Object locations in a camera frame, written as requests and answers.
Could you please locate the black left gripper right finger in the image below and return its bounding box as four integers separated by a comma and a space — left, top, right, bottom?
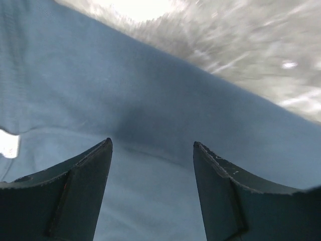
193, 142, 320, 241

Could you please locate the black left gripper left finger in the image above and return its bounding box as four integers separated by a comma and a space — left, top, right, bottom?
1, 139, 112, 241

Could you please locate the teal blue t shirt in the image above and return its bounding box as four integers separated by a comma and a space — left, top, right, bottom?
1, 1, 320, 240

